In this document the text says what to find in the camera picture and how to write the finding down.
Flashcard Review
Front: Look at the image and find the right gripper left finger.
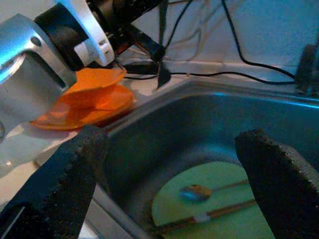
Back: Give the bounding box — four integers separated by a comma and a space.
0, 125, 109, 239

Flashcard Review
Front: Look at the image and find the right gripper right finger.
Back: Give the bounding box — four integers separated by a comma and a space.
235, 128, 319, 239

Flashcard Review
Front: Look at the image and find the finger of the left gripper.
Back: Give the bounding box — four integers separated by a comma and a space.
157, 61, 172, 88
126, 22, 167, 62

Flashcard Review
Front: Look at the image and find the orange plastic bowl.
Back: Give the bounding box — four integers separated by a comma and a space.
65, 67, 127, 110

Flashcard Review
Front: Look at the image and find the orange plastic plate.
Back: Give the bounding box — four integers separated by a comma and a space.
29, 84, 135, 130

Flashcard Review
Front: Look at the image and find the silver metal spoon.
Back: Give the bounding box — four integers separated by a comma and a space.
178, 179, 250, 201

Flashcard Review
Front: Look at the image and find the black power adapter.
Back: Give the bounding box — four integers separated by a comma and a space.
124, 62, 160, 75

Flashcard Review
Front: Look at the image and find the stainless steel sink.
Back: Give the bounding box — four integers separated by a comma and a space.
82, 79, 319, 239

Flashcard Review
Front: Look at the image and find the green plate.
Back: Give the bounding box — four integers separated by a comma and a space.
151, 161, 278, 239

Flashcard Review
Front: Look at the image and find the dark metal faucet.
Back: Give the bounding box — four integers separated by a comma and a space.
295, 37, 319, 98

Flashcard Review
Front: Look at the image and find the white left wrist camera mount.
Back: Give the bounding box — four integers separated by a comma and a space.
56, 0, 116, 67

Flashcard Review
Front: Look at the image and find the black draped wall cable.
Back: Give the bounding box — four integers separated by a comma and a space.
221, 0, 299, 79

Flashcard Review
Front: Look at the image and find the black counter cable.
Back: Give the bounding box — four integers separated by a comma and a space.
124, 71, 297, 85

